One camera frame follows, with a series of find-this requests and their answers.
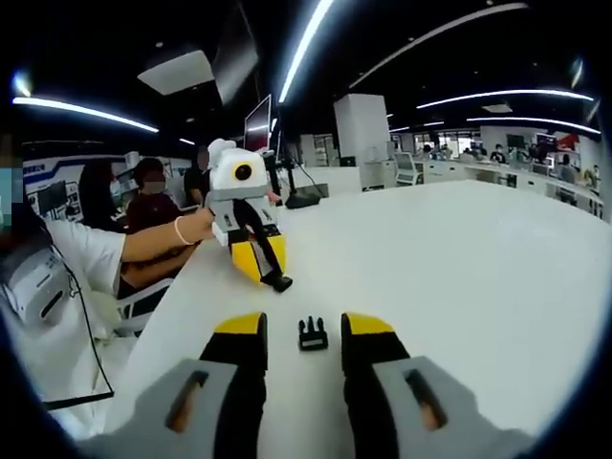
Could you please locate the person's white shirt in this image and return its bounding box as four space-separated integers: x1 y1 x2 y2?
44 219 128 295

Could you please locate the white chest-worn device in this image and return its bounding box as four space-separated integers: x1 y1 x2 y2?
0 247 74 332

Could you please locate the black plastic buckle pronged part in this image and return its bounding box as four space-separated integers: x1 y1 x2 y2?
297 316 328 353

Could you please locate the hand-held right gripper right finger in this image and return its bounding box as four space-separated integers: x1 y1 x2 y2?
339 312 532 459

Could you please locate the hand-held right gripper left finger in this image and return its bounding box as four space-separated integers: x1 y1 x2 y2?
80 311 269 459

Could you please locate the white plastic chair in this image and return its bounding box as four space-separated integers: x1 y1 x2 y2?
113 275 174 337

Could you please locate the silver-framed monitor screen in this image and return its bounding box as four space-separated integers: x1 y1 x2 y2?
243 94 273 152

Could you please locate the white wrist band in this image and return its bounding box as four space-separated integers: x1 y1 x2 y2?
174 216 195 246

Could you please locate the long white desk row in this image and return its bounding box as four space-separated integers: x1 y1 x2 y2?
420 158 604 219

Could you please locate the thin black device cable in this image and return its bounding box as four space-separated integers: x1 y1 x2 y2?
41 223 117 411

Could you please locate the white mesh office chair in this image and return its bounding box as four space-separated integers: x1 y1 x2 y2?
393 151 426 187

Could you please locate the person's left hand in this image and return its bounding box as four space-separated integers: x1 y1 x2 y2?
188 207 217 244

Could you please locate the black stand base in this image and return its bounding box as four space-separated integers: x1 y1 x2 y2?
284 185 330 210

